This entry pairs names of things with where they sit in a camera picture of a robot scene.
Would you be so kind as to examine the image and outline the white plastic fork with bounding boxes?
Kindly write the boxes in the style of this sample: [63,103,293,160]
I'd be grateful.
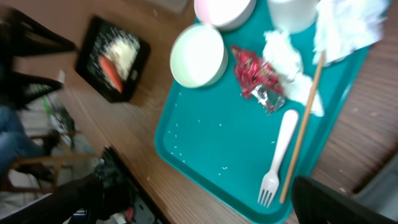
[257,110,299,208]

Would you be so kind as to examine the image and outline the wooden chopstick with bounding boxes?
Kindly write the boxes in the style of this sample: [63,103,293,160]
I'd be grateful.
[279,51,326,203]

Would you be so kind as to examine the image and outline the crumpled white napkin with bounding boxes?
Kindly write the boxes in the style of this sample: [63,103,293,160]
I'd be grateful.
[313,0,391,66]

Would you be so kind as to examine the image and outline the torn white tissue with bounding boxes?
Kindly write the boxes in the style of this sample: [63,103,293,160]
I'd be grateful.
[262,30,313,106]

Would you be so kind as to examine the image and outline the pink bowl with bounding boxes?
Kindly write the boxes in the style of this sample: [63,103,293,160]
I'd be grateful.
[194,0,257,30]

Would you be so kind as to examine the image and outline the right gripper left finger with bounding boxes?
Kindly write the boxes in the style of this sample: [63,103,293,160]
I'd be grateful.
[1,174,104,224]

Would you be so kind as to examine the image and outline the teal plastic serving tray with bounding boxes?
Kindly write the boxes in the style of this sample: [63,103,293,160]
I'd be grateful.
[154,0,393,224]

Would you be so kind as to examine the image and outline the black waste tray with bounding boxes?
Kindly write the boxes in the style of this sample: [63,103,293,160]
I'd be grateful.
[75,16,150,103]

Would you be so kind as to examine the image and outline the grey dishwasher rack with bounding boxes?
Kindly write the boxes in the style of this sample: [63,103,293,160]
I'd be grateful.
[353,154,398,221]

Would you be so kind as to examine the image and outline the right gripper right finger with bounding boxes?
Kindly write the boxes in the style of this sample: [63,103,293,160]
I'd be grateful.
[292,176,397,224]

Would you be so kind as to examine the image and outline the white paper cup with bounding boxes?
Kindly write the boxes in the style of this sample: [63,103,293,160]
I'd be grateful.
[267,0,319,34]

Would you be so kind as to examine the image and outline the red snack wrapper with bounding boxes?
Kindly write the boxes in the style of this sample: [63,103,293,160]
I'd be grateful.
[231,45,285,113]

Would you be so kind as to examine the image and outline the white bowl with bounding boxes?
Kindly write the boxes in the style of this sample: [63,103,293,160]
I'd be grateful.
[170,23,228,88]

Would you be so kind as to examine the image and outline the orange carrot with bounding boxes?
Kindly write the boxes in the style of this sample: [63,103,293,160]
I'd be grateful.
[98,56,123,93]

